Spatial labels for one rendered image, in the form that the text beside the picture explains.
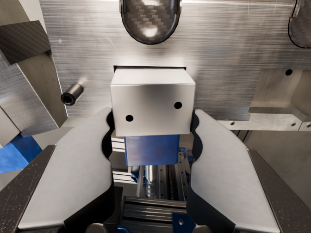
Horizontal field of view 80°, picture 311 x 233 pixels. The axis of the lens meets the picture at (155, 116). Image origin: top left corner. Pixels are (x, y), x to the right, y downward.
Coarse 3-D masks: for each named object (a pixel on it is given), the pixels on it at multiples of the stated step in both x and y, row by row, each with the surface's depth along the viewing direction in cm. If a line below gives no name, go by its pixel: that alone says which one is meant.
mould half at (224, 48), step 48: (48, 0) 11; (96, 0) 11; (192, 0) 12; (240, 0) 12; (288, 0) 12; (96, 48) 13; (144, 48) 13; (192, 48) 13; (240, 48) 13; (288, 48) 13; (96, 96) 15; (240, 96) 15
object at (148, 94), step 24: (120, 72) 13; (144, 72) 13; (168, 72) 13; (120, 96) 11; (144, 96) 11; (168, 96) 11; (192, 96) 11; (120, 120) 12; (144, 120) 12; (168, 120) 12; (144, 144) 14; (168, 144) 14
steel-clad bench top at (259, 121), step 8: (24, 0) 19; (32, 0) 19; (24, 8) 19; (32, 8) 19; (40, 8) 19; (32, 16) 20; (40, 16) 20; (72, 120) 26; (80, 120) 26; (256, 120) 26; (264, 120) 26; (272, 120) 26; (280, 120) 26; (288, 120) 26; (296, 120) 26; (232, 128) 27; (240, 128) 27; (248, 128) 27; (256, 128) 27; (264, 128) 27; (272, 128) 27; (280, 128) 27; (288, 128) 27; (296, 128) 27; (304, 128) 27
